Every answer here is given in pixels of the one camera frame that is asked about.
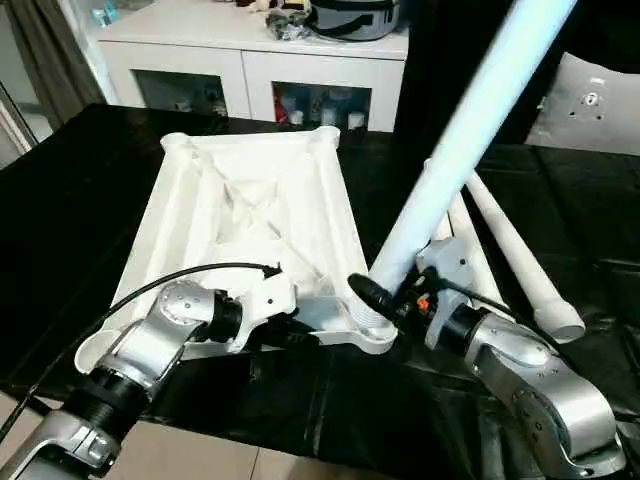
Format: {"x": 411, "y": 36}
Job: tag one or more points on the grey printed cushion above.
{"x": 590, "y": 105}

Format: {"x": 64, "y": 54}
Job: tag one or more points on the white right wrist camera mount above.
{"x": 450, "y": 265}

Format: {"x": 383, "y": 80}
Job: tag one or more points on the black work mat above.
{"x": 75, "y": 200}

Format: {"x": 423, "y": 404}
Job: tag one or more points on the white glass-door cabinet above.
{"x": 200, "y": 55}

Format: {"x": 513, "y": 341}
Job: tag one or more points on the black sofa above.
{"x": 440, "y": 60}

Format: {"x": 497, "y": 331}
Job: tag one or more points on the white plastic table leg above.
{"x": 465, "y": 125}
{"x": 530, "y": 280}
{"x": 460, "y": 230}
{"x": 487, "y": 280}

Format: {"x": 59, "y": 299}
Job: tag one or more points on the brown curtain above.
{"x": 55, "y": 50}

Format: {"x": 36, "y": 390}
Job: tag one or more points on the white plastic table top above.
{"x": 250, "y": 200}

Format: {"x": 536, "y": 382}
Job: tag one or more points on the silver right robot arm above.
{"x": 540, "y": 380}

